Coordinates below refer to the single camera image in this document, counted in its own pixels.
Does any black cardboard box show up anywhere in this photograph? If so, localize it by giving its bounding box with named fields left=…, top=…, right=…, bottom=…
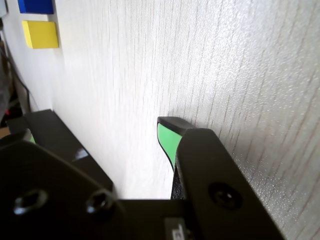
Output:
left=6, top=109, right=115, bottom=196

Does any yellow wooden cube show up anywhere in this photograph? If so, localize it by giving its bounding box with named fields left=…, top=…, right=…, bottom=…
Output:
left=21, top=20, right=60, bottom=49

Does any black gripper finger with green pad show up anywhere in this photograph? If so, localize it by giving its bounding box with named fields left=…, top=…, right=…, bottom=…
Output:
left=156, top=115, right=287, bottom=240
left=0, top=130, right=133, bottom=240

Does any blue wooden cube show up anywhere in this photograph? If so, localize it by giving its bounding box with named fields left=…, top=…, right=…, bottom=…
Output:
left=17, top=0, right=55, bottom=15

